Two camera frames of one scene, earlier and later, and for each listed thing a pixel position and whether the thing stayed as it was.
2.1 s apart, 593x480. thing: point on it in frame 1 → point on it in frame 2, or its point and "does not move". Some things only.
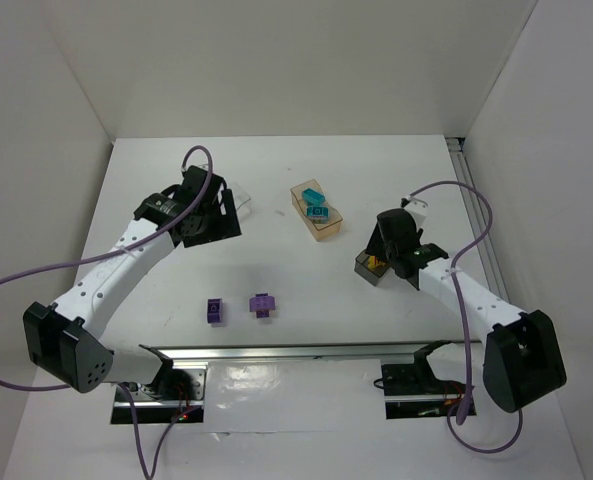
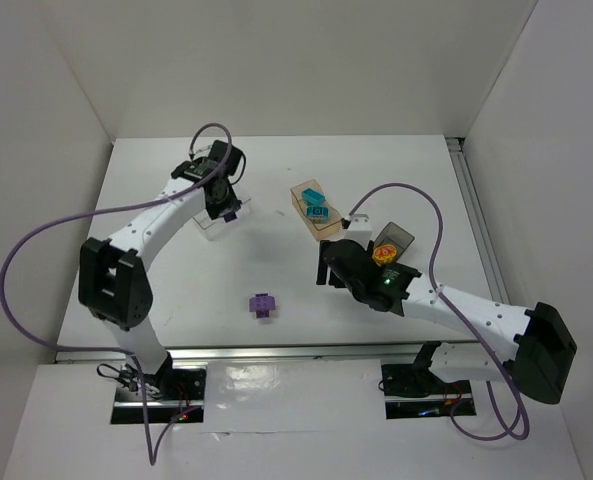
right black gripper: [372, 248] → [321, 270]
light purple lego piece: [262, 304] does not move
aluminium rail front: [386, 350] does not move
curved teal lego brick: [313, 198] does not move
